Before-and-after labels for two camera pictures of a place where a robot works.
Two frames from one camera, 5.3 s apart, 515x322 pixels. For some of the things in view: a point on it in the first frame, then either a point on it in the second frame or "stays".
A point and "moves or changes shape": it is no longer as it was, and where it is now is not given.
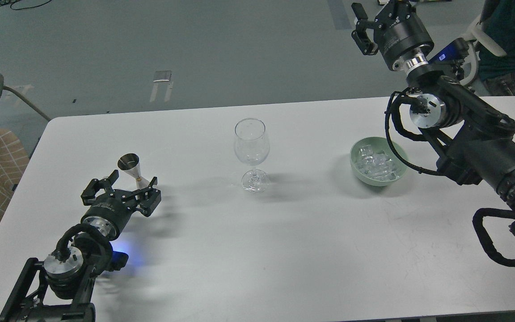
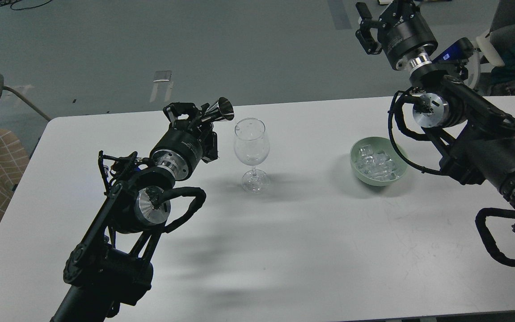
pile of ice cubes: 376,165 stays
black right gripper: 398,29 stays
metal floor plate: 162,76 stays
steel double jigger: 129,163 moves or changes shape
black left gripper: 108,213 -> 184,137
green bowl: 373,163 stays
